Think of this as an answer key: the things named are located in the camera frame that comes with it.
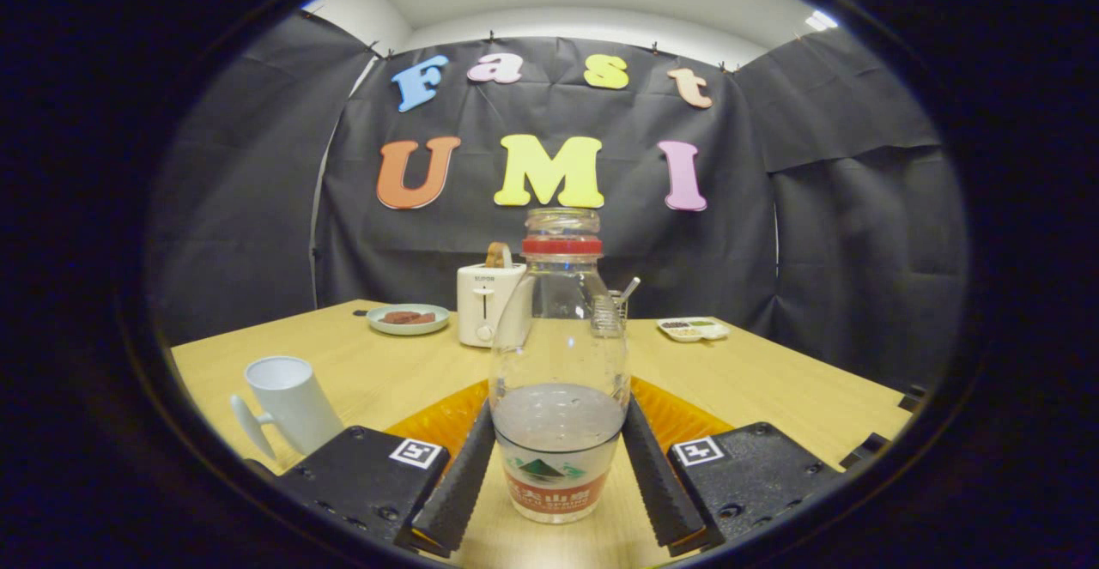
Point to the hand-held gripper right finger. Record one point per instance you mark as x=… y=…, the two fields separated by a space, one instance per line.
x=657 y=492

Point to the ceiling light panel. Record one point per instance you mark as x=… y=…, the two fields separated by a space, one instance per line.
x=822 y=21

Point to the white divided seasoning tray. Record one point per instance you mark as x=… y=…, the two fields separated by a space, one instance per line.
x=694 y=330

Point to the bread slice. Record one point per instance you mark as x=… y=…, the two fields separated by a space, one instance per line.
x=498 y=255

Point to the pale green plate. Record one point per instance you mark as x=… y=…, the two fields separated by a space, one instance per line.
x=408 y=327

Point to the black backdrop cloth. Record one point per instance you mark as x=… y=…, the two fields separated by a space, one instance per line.
x=258 y=208

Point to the metal spoon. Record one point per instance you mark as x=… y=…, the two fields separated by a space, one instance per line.
x=630 y=288

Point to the white toaster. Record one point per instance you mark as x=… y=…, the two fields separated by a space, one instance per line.
x=481 y=311

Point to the clear plastic juice bottle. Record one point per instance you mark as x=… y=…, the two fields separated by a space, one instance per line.
x=558 y=432

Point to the brown meat slice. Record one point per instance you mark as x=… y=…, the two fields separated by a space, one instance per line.
x=397 y=317
x=425 y=317

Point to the wooden table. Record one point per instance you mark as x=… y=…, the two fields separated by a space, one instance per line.
x=386 y=380

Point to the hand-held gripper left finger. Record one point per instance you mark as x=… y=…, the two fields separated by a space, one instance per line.
x=459 y=492

